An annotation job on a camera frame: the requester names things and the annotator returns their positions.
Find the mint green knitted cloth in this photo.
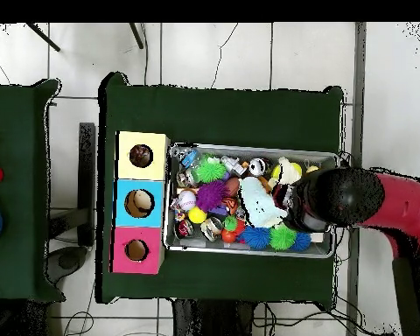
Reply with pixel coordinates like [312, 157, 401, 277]
[237, 176, 290, 229]

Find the cream knitted cloth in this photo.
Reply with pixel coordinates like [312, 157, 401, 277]
[269, 157, 304, 187]

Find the clear shallow bin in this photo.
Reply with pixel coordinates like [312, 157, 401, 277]
[162, 144, 340, 260]

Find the purple spiky ball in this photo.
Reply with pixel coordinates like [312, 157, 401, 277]
[195, 180, 229, 214]

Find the green spiky ball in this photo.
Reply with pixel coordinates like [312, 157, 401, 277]
[195, 157, 228, 185]

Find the white baseball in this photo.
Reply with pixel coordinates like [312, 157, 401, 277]
[178, 190, 198, 212]

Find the crushed plastic water bottle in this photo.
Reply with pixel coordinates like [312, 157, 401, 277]
[169, 146, 200, 172]

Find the large blue spiky ball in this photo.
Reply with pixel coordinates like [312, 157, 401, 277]
[241, 225, 271, 253]

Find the dark green table cloth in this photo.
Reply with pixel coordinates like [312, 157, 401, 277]
[96, 71, 346, 311]

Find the green fuzzy monster toy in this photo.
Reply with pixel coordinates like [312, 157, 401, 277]
[268, 223, 298, 253]

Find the black tripod leg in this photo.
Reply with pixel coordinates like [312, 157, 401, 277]
[129, 22, 146, 51]
[24, 22, 62, 53]

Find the green covered side table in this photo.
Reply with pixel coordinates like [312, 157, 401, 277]
[0, 79, 64, 304]

